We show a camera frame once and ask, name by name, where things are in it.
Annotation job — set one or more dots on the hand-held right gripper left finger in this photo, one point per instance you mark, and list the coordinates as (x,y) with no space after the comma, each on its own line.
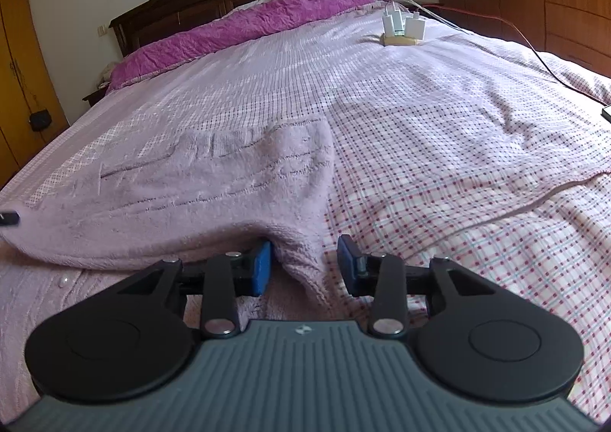
(261,269)

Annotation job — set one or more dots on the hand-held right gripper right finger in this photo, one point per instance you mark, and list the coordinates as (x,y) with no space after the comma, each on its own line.
(346,265)

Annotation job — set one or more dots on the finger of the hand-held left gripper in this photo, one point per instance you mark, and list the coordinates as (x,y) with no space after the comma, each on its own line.
(8,218)

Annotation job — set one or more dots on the lilac knit sweater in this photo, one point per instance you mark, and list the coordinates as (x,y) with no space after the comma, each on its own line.
(191,193)

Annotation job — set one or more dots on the small black pouch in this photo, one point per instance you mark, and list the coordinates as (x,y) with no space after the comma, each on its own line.
(40,120)

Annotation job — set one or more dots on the yellow wooden wardrobe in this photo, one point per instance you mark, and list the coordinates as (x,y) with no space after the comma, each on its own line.
(19,78)

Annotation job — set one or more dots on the dark wooden nightstand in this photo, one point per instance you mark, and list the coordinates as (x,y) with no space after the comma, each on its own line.
(95,97)

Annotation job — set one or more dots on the pink checked bedsheet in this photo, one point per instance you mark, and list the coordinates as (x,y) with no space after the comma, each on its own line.
(501,260)

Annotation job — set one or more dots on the lilac waffle blanket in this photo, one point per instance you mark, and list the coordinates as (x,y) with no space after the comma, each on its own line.
(238,78)

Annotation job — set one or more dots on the pink dotted duvet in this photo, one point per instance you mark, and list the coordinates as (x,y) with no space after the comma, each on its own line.
(453,102)

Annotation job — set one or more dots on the white charger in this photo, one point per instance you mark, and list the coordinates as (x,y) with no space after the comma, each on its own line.
(415,27)
(392,24)

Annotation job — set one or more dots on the magenta pillow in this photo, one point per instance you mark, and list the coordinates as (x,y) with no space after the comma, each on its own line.
(248,21)

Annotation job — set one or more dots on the smartphone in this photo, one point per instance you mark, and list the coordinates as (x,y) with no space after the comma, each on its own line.
(607,113)

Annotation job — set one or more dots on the wooden dresser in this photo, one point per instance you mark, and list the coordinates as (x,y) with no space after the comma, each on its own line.
(563,12)

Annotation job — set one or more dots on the white wall socket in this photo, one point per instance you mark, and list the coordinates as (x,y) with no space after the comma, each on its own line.
(101,29)

